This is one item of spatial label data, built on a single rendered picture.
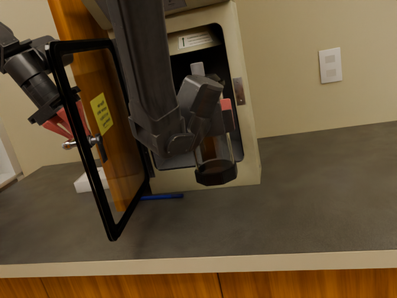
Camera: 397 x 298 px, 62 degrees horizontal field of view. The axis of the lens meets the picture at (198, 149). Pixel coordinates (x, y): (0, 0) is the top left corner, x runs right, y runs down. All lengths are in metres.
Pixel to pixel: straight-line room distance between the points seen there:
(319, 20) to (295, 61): 0.15
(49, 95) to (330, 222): 0.62
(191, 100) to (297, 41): 0.78
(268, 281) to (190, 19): 0.61
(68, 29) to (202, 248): 0.58
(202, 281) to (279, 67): 0.80
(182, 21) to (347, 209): 0.57
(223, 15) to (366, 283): 0.64
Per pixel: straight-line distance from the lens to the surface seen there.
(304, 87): 1.29
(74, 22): 0.90
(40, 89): 0.74
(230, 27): 0.84
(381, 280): 0.76
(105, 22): 0.89
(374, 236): 0.71
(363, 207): 0.80
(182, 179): 0.96
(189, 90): 0.54
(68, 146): 0.70
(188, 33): 0.89
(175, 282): 0.80
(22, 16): 1.60
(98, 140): 0.67
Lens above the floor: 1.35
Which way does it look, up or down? 18 degrees down
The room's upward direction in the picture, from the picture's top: 12 degrees counter-clockwise
